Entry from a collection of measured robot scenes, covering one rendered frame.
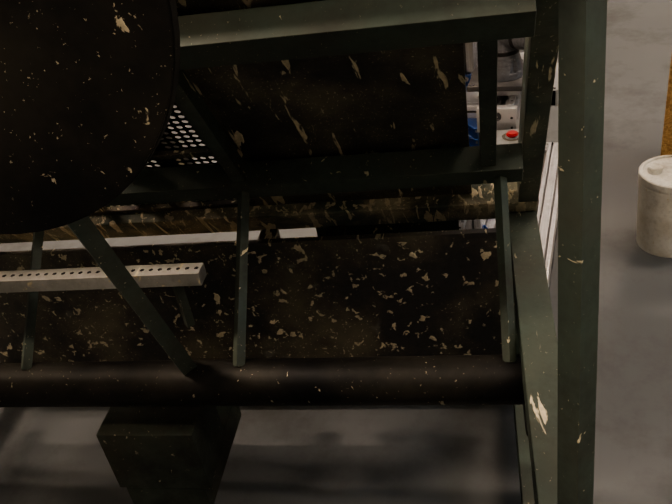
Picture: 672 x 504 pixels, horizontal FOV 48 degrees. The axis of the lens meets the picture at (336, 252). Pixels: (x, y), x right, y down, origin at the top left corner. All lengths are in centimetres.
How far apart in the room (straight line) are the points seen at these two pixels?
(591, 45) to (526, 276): 121
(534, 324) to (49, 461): 196
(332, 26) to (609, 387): 190
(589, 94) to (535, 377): 95
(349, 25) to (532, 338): 92
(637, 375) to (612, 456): 41
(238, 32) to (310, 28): 15
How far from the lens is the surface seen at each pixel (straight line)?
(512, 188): 242
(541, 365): 190
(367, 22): 153
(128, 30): 118
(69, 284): 215
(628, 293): 343
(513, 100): 272
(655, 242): 363
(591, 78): 106
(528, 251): 227
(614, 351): 314
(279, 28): 157
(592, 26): 105
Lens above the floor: 209
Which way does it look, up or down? 34 degrees down
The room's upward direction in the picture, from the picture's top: 10 degrees counter-clockwise
